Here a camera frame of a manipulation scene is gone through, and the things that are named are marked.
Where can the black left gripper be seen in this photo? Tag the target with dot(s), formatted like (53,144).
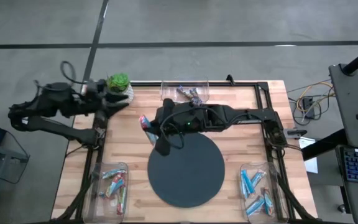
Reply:
(95,96)

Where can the potted succulent white patterned pot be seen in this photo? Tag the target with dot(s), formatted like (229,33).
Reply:
(120,82)

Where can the dark grey side table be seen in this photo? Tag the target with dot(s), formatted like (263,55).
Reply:
(350,93)

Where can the black caster wheel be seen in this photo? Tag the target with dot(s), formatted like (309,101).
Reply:
(342,208)

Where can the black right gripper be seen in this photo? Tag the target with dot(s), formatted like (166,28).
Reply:
(185,119)

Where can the granola bar dark-blue-ended wrapper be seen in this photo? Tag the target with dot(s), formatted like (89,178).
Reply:
(183,92)
(197,95)

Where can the white paper sheet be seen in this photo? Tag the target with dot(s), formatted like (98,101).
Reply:
(311,163)

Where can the clear plastic bin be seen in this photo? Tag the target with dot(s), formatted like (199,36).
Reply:
(278,186)
(169,88)
(104,214)

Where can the grey metal stand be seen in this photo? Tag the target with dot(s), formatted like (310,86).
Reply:
(8,154)

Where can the black diagonal stand beam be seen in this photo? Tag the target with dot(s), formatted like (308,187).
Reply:
(322,148)

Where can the round dark blue woven placemat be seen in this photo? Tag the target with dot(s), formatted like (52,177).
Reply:
(185,174)

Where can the small black clamp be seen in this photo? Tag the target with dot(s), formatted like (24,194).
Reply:
(229,79)

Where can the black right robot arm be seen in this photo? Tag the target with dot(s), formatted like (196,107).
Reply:
(244,116)

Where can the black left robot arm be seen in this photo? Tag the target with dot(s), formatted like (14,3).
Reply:
(51,105)

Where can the black power adapter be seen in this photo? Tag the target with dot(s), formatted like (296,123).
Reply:
(308,107)

